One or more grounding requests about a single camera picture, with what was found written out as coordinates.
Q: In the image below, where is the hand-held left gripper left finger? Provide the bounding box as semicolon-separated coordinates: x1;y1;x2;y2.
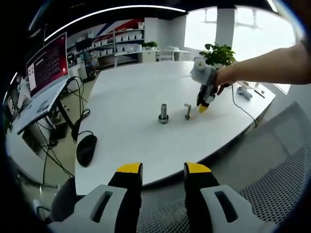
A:
47;162;144;233

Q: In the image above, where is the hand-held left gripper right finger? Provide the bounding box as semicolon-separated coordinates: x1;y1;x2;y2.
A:
183;161;279;233

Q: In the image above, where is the large threaded metal stud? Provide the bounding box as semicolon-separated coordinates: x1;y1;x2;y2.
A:
158;103;170;124

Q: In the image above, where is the person's right hand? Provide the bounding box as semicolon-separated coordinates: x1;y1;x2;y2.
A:
215;67;238;96

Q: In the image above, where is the large potted green plant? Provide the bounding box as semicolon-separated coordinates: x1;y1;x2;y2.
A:
199;42;237;67

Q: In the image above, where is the white handheld controller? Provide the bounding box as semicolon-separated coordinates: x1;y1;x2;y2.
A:
237;87;253;100

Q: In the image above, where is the white low cabinet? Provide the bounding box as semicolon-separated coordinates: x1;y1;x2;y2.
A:
142;48;158;63

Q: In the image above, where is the person's leg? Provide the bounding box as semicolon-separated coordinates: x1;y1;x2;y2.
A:
52;177;82;221

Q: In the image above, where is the black computer mouse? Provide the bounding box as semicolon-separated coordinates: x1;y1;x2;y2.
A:
76;134;98;168

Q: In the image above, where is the ceiling light strip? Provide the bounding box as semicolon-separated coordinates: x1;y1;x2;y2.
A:
43;4;188;42

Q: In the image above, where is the white shelf with storage bins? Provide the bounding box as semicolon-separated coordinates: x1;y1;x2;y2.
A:
86;23;146;68

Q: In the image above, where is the black screen on stand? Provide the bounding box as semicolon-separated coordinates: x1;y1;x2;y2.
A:
75;40;88;52

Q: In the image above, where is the white standing desk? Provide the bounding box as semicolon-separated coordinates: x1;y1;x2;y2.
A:
16;77;76;136

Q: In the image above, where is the computer monitor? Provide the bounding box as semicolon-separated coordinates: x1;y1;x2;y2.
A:
25;32;69;99

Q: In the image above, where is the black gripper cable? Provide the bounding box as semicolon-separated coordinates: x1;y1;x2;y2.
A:
230;83;258;128

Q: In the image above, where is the black mouse cable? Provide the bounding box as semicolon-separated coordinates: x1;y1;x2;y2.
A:
72;130;95;144

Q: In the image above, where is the black monitor cable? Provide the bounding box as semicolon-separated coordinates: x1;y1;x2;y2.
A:
67;76;91;143

